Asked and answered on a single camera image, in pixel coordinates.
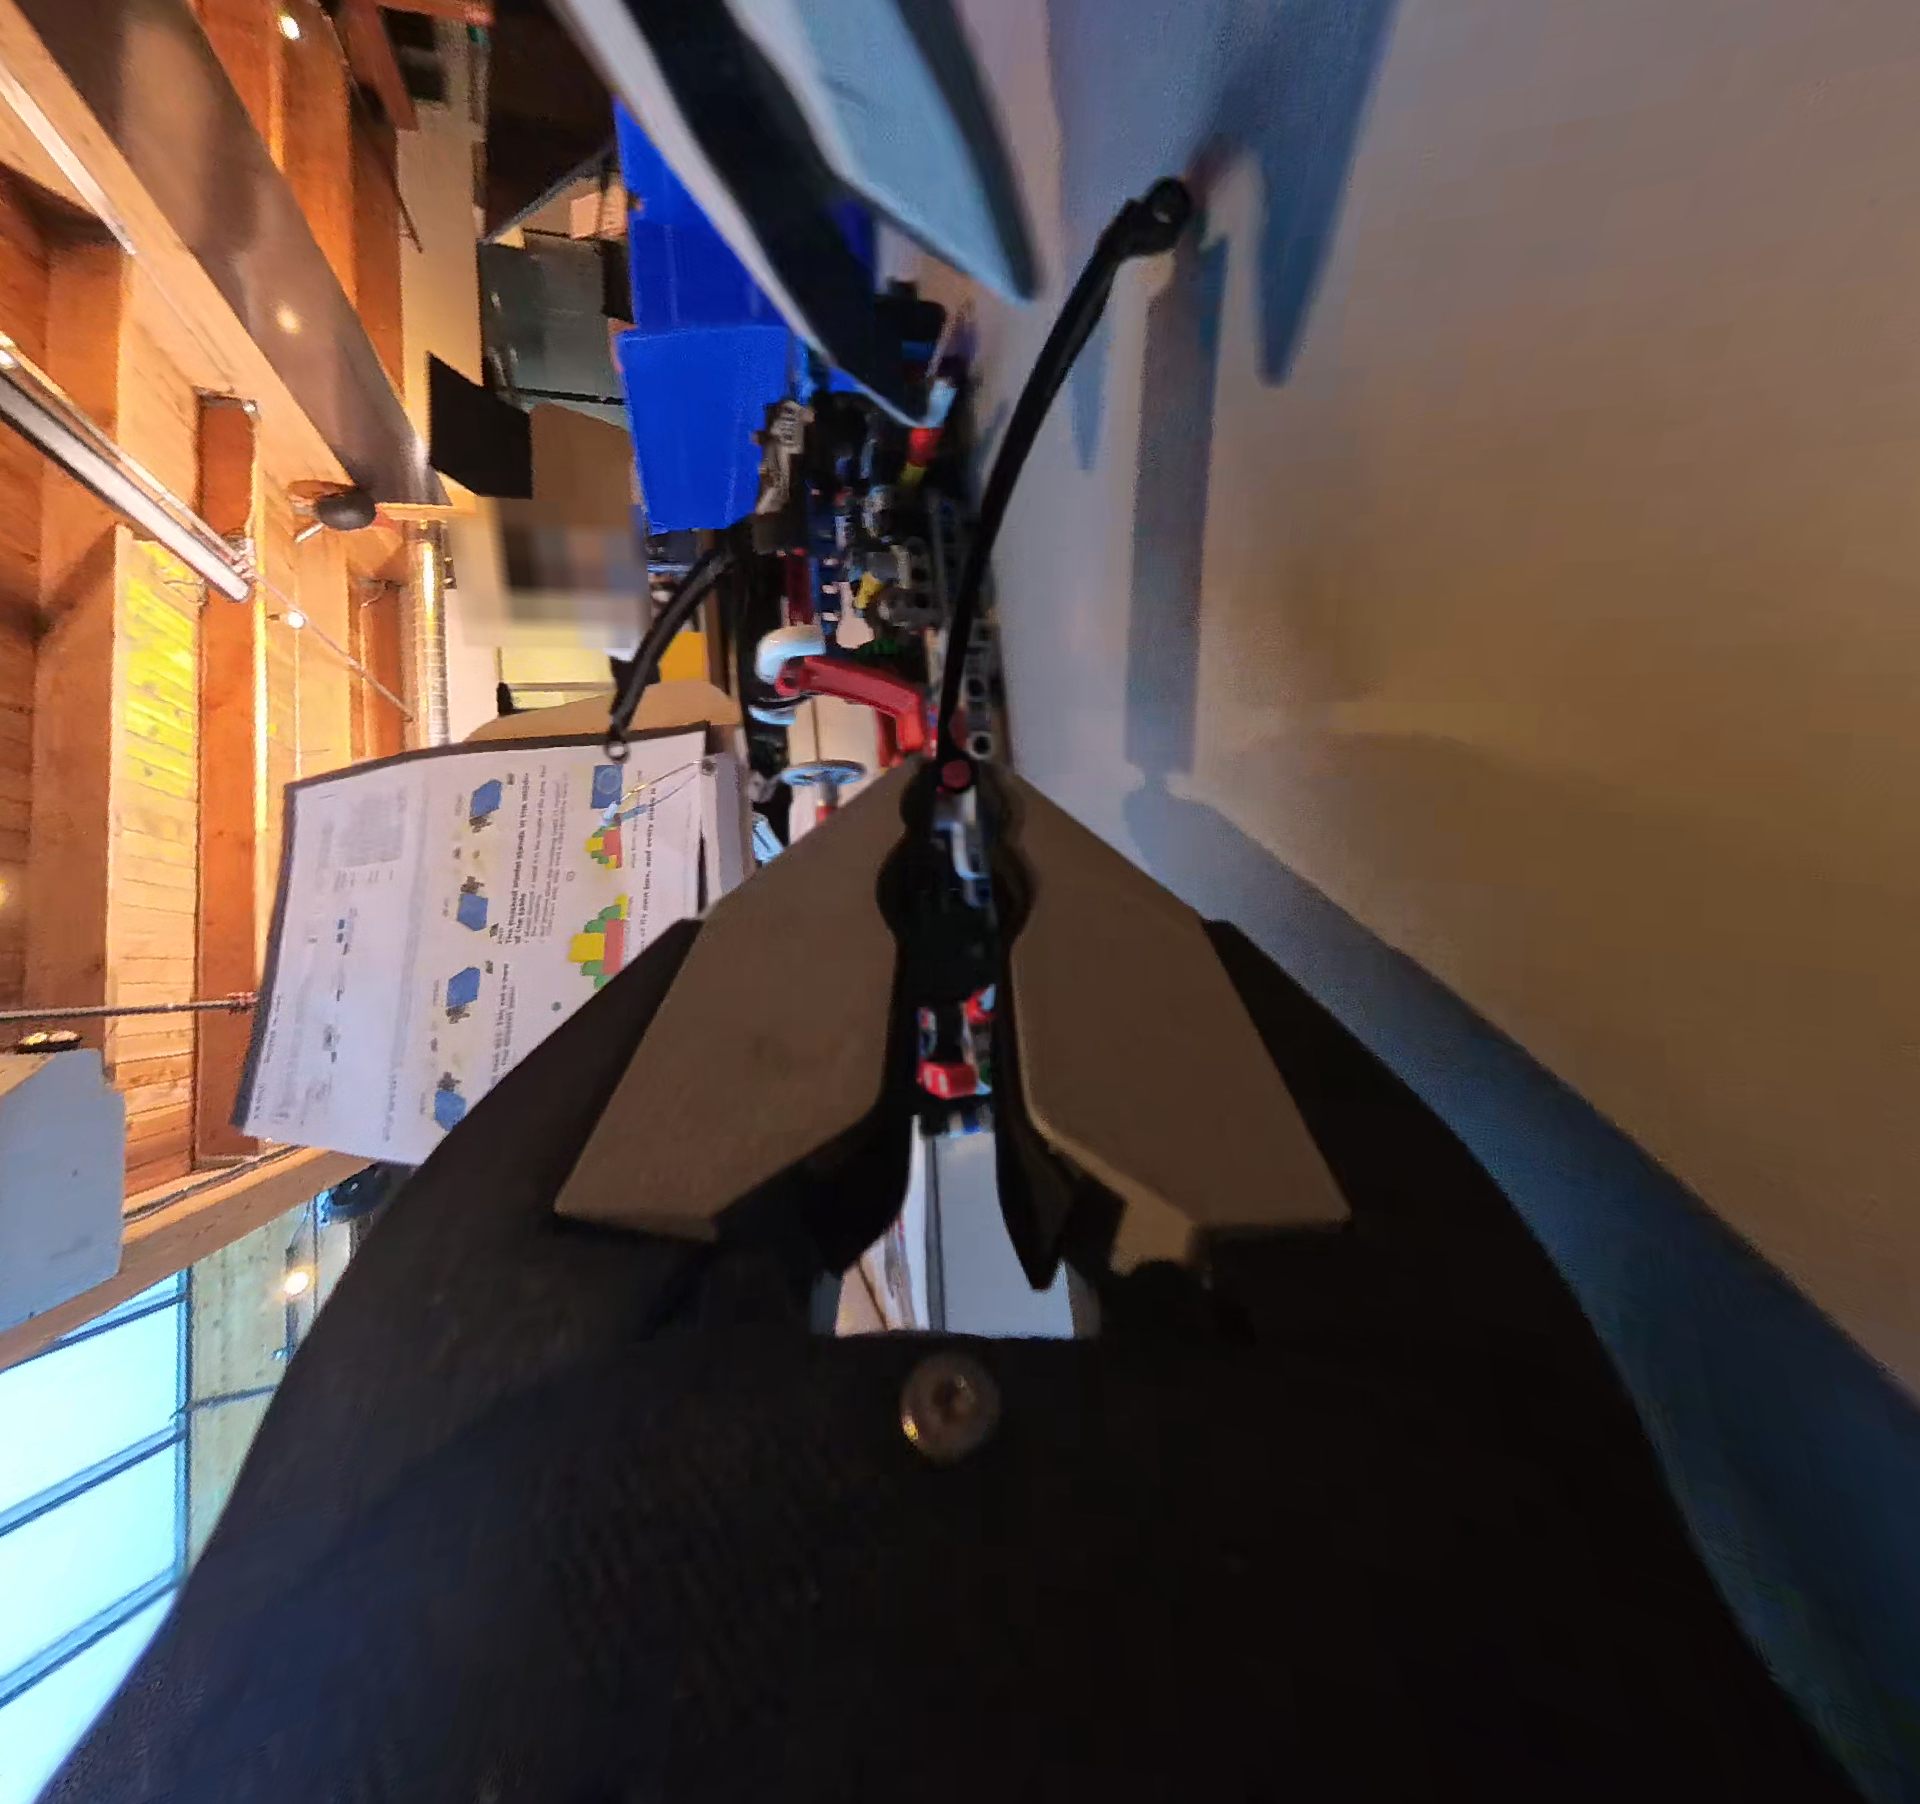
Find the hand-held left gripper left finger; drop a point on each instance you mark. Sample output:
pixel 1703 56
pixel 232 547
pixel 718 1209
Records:
pixel 751 1054

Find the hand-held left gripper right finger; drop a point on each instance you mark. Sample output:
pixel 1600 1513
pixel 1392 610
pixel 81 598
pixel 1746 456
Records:
pixel 1155 1068

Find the toy brick car model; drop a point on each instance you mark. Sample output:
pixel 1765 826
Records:
pixel 855 678

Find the red striped black curved panel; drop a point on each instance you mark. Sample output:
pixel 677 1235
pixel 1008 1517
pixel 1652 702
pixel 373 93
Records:
pixel 1167 204

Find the grey desk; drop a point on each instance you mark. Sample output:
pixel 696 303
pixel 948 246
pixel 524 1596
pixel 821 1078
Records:
pixel 1575 484

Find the printed paper sheet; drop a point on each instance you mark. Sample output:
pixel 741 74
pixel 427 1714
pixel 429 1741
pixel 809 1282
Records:
pixel 421 965

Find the blue plastic bin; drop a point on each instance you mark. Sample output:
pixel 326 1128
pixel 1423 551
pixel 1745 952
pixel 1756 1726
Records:
pixel 704 395

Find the grey box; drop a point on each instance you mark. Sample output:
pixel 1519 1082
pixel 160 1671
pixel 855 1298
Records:
pixel 60 1189

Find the window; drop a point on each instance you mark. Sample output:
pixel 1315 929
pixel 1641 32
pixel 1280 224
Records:
pixel 74 1504

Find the grey flat panel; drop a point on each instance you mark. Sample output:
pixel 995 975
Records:
pixel 840 64

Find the metal duct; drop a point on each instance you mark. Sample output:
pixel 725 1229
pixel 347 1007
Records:
pixel 549 319

